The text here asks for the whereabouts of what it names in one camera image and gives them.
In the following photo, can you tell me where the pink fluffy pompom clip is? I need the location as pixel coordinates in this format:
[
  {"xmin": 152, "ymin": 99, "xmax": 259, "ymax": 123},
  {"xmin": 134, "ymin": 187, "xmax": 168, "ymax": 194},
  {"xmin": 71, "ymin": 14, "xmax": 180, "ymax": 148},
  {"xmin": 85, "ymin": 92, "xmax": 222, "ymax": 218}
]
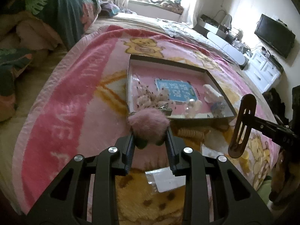
[{"xmin": 128, "ymin": 108, "xmax": 170, "ymax": 149}]

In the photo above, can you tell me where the brown oval hair barrette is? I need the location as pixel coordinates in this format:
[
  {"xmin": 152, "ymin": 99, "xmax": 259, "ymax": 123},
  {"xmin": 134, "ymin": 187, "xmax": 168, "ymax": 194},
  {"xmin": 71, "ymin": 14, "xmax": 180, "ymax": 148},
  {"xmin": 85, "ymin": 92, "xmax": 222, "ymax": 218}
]
[{"xmin": 228, "ymin": 94, "xmax": 257, "ymax": 158}]

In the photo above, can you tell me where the white earring card packet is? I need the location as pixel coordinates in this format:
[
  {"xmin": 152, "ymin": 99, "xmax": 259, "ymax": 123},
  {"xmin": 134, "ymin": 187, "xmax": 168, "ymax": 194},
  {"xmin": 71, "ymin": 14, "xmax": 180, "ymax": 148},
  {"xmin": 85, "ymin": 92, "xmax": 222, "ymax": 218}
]
[{"xmin": 145, "ymin": 167, "xmax": 186, "ymax": 193}]

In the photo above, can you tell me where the white bench beside bed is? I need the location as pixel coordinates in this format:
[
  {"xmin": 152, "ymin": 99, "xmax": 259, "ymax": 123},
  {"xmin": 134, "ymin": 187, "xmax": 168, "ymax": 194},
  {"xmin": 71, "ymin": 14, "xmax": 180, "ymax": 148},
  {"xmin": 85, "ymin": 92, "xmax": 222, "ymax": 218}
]
[{"xmin": 194, "ymin": 19, "xmax": 247, "ymax": 69}]

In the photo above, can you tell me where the black flat screen television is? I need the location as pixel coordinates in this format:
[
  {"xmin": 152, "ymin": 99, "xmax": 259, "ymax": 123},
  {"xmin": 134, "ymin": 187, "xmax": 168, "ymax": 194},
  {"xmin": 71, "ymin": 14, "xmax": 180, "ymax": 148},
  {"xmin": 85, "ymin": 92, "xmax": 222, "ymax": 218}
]
[{"xmin": 254, "ymin": 14, "xmax": 296, "ymax": 58}]

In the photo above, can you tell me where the floral dark green duvet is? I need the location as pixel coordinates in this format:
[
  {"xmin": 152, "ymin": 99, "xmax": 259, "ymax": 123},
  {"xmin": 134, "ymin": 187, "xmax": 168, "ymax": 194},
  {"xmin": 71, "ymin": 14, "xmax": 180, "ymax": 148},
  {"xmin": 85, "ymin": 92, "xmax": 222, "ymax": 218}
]
[{"xmin": 1, "ymin": 0, "xmax": 101, "ymax": 121}]

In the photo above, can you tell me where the purple blue pillow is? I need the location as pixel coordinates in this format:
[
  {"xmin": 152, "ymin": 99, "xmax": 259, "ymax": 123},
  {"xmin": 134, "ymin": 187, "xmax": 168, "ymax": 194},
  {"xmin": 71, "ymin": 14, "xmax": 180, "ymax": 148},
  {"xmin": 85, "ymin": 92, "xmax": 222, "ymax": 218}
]
[{"xmin": 99, "ymin": 1, "xmax": 120, "ymax": 17}]

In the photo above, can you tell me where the small blue grey box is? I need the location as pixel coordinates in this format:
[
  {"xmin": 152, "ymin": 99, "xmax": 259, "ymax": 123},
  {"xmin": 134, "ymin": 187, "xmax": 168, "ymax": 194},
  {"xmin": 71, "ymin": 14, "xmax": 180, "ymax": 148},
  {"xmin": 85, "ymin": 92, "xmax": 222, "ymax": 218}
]
[{"xmin": 211, "ymin": 102, "xmax": 230, "ymax": 118}]

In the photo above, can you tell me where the white drawer cabinet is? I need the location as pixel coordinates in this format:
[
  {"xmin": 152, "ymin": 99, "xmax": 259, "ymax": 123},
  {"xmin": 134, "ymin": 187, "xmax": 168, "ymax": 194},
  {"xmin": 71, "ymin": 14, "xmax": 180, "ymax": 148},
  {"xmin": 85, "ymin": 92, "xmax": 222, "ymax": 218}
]
[{"xmin": 243, "ymin": 49, "xmax": 282, "ymax": 93}]

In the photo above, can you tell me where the shallow cardboard box tray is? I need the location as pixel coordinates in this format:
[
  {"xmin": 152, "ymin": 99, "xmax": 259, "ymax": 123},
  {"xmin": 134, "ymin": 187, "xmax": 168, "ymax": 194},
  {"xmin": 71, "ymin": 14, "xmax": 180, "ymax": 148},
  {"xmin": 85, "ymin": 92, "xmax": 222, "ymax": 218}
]
[{"xmin": 127, "ymin": 54, "xmax": 237, "ymax": 124}]

